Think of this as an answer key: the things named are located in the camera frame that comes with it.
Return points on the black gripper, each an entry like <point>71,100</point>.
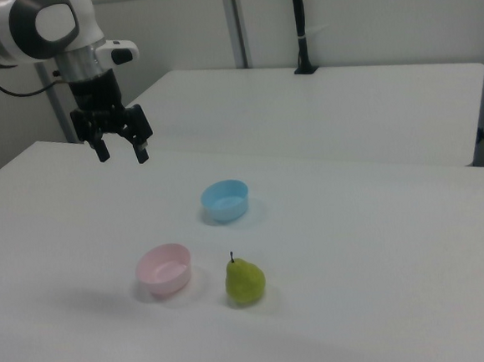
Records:
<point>95,96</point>

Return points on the green pear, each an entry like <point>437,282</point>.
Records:
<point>245,283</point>

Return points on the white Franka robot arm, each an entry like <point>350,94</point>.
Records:
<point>24,30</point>

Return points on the blue plastic bowl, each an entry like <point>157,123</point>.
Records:
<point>225,203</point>

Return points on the pink plastic bowl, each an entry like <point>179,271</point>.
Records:
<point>163,273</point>

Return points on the white side table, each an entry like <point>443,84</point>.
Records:
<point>324,111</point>

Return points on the black pole with base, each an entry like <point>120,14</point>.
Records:
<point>300,17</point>

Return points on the grey partition frame post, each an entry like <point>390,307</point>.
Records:
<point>235,22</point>
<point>56,111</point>

